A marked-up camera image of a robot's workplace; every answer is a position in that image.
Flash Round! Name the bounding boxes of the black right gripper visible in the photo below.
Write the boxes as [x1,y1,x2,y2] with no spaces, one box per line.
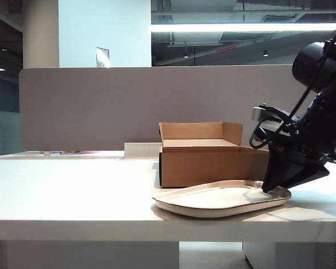
[261,120,336,194]

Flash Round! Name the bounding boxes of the white oval tray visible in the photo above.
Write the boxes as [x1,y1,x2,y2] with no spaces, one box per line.
[152,180,292,219]

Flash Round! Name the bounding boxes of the brown cardboard box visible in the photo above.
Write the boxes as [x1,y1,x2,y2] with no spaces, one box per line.
[158,121,271,189]

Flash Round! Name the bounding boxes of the gray fabric desk divider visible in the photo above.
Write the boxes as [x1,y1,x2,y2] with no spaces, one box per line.
[18,66,321,152]

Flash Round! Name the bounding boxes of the pink and brown papers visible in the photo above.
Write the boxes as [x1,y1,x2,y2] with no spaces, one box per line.
[49,150,102,156]

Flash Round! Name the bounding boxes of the dark glass door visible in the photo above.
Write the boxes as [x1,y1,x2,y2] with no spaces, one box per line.
[0,12,24,158]

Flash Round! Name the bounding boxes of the black camera cable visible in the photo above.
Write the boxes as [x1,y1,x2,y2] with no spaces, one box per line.
[249,119,272,150]

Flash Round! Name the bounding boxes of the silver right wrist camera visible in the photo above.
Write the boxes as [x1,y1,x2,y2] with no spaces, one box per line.
[251,103,287,131]

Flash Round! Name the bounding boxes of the white cable cover box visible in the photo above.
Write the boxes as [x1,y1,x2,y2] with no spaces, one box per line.
[124,142,162,159]

